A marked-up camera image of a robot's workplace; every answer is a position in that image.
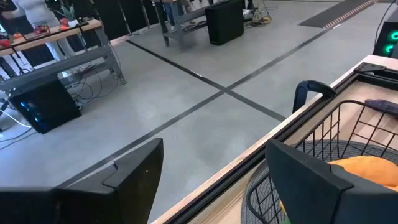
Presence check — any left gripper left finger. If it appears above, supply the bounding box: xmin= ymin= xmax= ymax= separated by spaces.
xmin=0 ymin=138 xmax=164 ymax=224

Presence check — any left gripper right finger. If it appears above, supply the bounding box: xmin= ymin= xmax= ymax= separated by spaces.
xmin=266 ymin=139 xmax=398 ymax=224

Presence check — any orange yellow mango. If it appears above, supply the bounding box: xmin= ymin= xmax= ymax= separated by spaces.
xmin=328 ymin=155 xmax=398 ymax=192

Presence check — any black computer blue light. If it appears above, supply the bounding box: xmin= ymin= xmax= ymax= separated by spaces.
xmin=8 ymin=79 xmax=82 ymax=134

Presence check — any grey workbench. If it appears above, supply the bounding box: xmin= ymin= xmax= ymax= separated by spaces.
xmin=154 ymin=0 xmax=218 ymax=47
xmin=0 ymin=19 xmax=127 ymax=94

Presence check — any computer with green fans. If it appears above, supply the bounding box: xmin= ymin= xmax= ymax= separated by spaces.
xmin=372 ymin=20 xmax=398 ymax=58

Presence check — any black floor mat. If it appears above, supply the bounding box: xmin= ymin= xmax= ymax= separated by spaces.
xmin=298 ymin=0 xmax=377 ymax=29

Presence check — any black box cabinet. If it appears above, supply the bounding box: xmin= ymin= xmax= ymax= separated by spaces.
xmin=205 ymin=0 xmax=245 ymax=47

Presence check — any person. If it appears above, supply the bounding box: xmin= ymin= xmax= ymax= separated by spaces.
xmin=0 ymin=0 xmax=75 ymax=62
xmin=163 ymin=0 xmax=193 ymax=30

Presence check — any black wire basket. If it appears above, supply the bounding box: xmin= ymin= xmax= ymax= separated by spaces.
xmin=245 ymin=99 xmax=398 ymax=224

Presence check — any black frame handle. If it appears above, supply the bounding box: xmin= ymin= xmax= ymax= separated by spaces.
xmin=292 ymin=80 xmax=337 ymax=114

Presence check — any black cable bundle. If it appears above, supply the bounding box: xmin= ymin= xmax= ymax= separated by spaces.
xmin=67 ymin=60 xmax=122 ymax=106

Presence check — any floor cable pile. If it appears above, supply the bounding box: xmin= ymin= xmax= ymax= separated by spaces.
xmin=242 ymin=0 xmax=273 ymax=29

